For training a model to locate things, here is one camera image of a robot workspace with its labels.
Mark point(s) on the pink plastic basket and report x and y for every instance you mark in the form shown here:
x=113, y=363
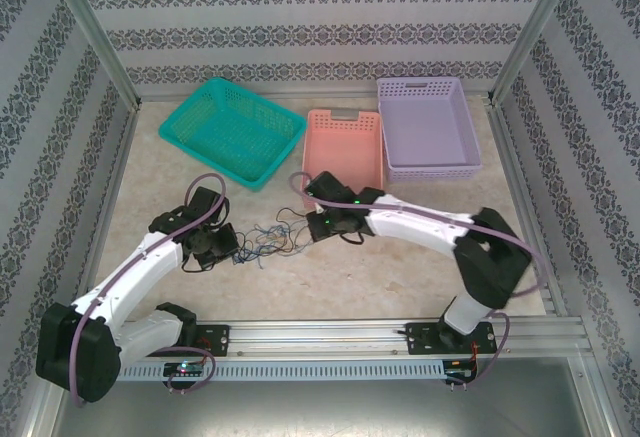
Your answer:
x=345, y=152

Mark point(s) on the teal plastic basket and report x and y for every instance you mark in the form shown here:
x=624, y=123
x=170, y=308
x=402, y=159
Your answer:
x=225, y=132

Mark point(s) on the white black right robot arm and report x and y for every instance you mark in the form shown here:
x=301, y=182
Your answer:
x=415, y=222

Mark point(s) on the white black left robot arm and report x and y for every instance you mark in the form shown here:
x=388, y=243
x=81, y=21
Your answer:
x=140, y=267

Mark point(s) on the purple plastic basket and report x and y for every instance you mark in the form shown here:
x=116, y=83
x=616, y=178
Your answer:
x=425, y=132

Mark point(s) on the small circuit board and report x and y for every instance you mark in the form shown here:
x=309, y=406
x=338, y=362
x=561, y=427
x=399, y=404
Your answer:
x=185, y=368
x=460, y=368

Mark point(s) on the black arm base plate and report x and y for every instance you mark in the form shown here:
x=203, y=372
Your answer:
x=215, y=339
x=422, y=339

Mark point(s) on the aluminium side rail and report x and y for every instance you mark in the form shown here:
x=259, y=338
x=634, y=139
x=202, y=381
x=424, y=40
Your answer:
x=107, y=207
x=520, y=182

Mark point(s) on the aluminium mounting rail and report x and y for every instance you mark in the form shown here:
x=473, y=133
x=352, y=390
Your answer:
x=315, y=339

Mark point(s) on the aluminium back rail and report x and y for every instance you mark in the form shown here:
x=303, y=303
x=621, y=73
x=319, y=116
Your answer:
x=340, y=96

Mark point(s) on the aluminium frame post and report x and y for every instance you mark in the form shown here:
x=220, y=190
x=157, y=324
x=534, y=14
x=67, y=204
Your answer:
x=95, y=32
x=534, y=32

